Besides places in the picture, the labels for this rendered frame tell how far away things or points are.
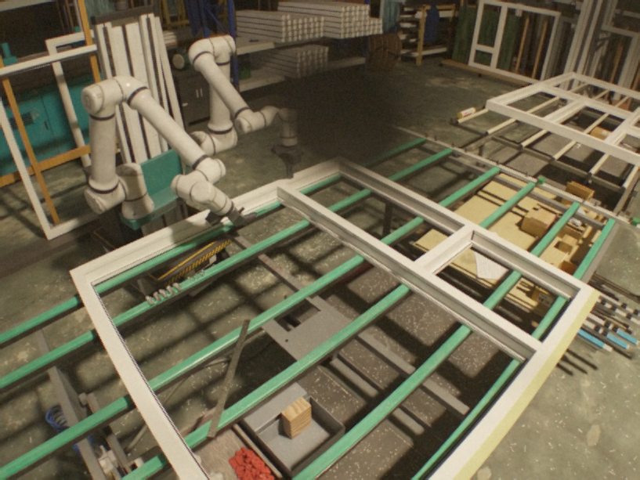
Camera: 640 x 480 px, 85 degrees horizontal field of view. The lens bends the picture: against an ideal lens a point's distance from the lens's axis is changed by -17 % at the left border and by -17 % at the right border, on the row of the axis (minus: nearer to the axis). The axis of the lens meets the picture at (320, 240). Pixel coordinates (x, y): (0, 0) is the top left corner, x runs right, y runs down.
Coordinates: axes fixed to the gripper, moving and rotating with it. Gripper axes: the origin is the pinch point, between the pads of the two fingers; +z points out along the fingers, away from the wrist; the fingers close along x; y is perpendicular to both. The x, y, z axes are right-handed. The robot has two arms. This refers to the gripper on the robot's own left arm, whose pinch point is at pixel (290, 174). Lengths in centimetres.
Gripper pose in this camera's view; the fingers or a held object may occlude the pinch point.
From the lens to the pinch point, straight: 209.2
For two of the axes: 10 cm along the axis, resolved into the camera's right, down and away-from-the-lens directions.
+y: 7.5, -4.0, 5.3
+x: -6.6, -4.5, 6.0
